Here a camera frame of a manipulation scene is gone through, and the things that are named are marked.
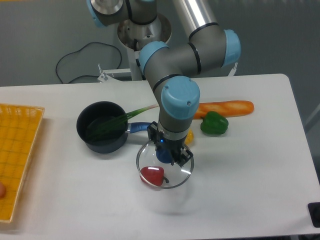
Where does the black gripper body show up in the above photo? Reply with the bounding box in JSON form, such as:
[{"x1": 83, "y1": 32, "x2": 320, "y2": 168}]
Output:
[{"x1": 151, "y1": 121, "x2": 191, "y2": 160}]

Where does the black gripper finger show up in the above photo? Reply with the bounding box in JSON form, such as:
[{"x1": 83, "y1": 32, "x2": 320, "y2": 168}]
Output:
[
  {"x1": 170, "y1": 147, "x2": 193, "y2": 167},
  {"x1": 147, "y1": 124, "x2": 160, "y2": 151}
]

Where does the glass pot lid blue knob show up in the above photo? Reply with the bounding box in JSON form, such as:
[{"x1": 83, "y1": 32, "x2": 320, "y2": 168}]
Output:
[{"x1": 136, "y1": 141, "x2": 194, "y2": 189}]

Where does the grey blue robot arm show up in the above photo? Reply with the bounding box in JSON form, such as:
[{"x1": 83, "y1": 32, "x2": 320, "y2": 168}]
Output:
[{"x1": 86, "y1": 0, "x2": 241, "y2": 166}]

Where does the yellow bell pepper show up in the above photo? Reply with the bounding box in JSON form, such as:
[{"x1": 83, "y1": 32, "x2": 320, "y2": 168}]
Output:
[{"x1": 184, "y1": 128, "x2": 194, "y2": 145}]

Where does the red bell pepper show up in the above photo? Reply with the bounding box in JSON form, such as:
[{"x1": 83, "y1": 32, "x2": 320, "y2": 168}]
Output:
[{"x1": 140, "y1": 166, "x2": 170, "y2": 187}]

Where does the green bell pepper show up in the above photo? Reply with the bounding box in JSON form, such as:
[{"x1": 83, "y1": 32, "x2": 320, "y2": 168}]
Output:
[{"x1": 200, "y1": 111, "x2": 229, "y2": 135}]

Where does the green onion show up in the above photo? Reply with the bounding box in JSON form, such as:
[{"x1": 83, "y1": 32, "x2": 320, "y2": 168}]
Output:
[{"x1": 87, "y1": 104, "x2": 159, "y2": 142}]

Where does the orange baguette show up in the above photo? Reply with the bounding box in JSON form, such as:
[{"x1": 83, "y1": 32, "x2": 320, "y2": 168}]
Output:
[{"x1": 193, "y1": 100, "x2": 255, "y2": 120}]

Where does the dark blue saucepan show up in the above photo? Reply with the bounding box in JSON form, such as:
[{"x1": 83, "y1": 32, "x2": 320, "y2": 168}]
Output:
[{"x1": 76, "y1": 101, "x2": 159, "y2": 154}]

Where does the yellow wicker basket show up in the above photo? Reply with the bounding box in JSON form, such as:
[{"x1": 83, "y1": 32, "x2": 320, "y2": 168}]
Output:
[{"x1": 0, "y1": 103, "x2": 45, "y2": 223}]

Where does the black table corner device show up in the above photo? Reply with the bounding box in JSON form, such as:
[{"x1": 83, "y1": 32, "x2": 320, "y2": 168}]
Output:
[{"x1": 307, "y1": 202, "x2": 320, "y2": 228}]

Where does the black cable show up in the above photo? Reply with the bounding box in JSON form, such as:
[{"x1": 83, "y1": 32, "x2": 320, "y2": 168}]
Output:
[{"x1": 55, "y1": 41, "x2": 123, "y2": 84}]

